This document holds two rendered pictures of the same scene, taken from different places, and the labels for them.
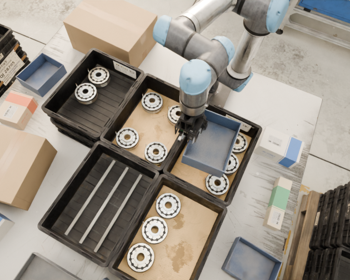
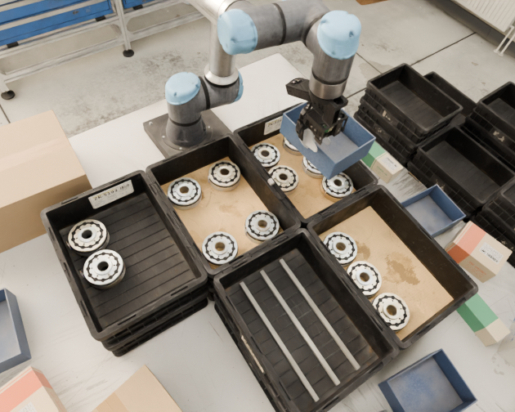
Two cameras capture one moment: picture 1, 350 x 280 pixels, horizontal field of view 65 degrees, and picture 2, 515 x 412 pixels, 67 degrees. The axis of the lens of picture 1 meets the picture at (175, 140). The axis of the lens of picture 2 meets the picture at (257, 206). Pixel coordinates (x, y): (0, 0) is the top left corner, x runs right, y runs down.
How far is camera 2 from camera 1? 0.63 m
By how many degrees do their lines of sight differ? 29
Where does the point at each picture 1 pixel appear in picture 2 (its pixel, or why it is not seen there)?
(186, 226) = (371, 244)
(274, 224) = (396, 168)
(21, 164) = not seen: outside the picture
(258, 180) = not seen: hidden behind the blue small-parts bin
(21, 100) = (20, 390)
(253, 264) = (423, 215)
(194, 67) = (337, 21)
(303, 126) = not seen: hidden behind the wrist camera
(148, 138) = (231, 226)
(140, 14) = (30, 127)
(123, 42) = (62, 172)
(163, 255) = (395, 287)
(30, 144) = (139, 394)
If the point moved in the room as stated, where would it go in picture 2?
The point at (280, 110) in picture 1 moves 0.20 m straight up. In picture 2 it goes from (268, 91) to (275, 52)
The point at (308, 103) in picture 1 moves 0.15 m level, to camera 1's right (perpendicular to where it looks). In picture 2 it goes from (275, 64) to (293, 50)
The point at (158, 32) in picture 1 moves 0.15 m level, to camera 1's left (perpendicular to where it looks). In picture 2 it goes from (243, 33) to (184, 74)
